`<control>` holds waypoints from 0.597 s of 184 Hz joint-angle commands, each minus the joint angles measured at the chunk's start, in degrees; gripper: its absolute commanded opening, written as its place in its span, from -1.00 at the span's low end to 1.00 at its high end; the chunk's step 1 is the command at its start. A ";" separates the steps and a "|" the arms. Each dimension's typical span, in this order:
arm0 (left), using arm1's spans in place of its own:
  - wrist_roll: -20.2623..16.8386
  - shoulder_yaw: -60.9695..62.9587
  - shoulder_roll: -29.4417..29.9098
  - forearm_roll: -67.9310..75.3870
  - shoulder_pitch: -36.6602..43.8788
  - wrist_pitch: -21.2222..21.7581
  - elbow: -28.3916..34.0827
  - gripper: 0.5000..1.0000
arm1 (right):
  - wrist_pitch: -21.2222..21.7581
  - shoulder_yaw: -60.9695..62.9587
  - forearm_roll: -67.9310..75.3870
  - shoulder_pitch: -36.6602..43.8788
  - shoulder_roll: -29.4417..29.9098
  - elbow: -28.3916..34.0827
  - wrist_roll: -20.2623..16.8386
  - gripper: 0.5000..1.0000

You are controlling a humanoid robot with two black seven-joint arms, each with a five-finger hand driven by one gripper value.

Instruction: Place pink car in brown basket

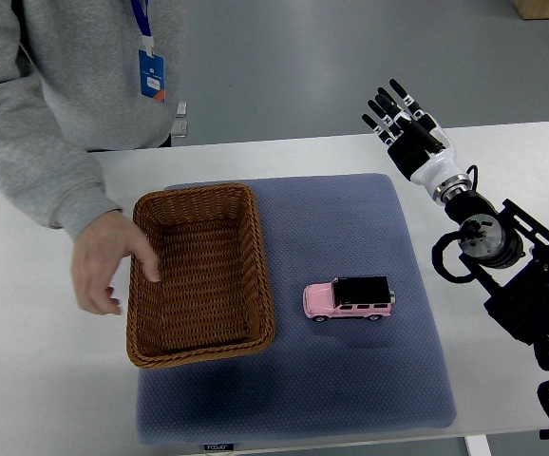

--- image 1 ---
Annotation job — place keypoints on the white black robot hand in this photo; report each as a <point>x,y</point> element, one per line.
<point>421,151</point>

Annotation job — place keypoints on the blue ID badge with lanyard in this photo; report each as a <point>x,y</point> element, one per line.
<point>151,65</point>

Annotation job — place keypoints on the wooden box corner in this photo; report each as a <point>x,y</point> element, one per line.
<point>532,9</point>

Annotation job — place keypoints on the pink toy car black roof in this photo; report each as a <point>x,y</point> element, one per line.
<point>365,297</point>

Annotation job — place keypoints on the upper floor socket plate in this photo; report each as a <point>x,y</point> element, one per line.
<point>181,109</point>

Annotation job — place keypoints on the lower floor socket plate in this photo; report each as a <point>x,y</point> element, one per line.
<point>179,129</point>

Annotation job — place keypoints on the person's bare hand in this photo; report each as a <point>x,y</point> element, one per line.
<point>97,254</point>

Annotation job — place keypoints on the grey sweatshirt sleeve forearm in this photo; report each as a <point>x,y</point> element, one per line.
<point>55,183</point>

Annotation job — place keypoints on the floor socket plate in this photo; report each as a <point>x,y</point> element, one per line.
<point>179,129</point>
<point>181,109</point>

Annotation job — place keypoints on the brown wicker basket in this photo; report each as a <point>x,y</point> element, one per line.
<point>214,298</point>

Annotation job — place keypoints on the grey sweatshirt torso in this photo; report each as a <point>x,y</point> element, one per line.
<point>70,74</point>

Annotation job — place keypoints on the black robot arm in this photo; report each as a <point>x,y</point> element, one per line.
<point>506,251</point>

